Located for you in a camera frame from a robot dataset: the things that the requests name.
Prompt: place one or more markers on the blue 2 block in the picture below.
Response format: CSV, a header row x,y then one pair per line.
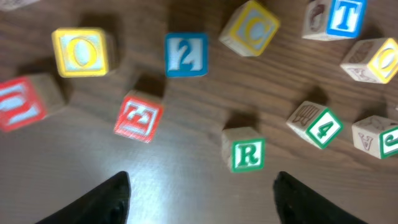
x,y
186,54

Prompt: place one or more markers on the red E block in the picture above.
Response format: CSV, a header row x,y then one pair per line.
x,y
139,116

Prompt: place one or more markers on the red U block bottom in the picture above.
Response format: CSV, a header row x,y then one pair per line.
x,y
29,99

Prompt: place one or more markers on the yellow block middle right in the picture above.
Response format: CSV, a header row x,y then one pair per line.
x,y
372,61

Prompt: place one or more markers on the green 4 block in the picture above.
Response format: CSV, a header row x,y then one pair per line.
x,y
315,123

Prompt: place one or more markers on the yellow S block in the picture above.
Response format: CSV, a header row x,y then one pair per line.
x,y
9,5

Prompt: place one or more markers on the yellow O block left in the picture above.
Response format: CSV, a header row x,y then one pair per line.
x,y
84,52

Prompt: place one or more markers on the yellow C block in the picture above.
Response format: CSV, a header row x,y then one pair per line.
x,y
250,29

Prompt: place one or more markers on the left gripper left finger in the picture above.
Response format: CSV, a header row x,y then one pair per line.
x,y
107,203

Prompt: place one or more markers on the green R block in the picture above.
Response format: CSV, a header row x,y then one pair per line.
x,y
243,149

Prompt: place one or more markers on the blue T block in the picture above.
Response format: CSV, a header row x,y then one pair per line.
x,y
328,20

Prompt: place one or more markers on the green J block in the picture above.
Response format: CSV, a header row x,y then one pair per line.
x,y
376,136

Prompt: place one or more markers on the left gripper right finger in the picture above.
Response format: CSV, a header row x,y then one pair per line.
x,y
297,203

